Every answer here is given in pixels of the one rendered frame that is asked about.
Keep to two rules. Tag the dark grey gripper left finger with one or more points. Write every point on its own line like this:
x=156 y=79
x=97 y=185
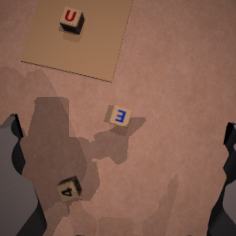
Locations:
x=21 y=213

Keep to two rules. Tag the tan flat mat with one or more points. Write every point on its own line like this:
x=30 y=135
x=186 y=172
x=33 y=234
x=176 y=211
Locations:
x=94 y=52

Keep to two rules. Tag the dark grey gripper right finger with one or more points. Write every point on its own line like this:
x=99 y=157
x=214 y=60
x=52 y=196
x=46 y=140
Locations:
x=222 y=220

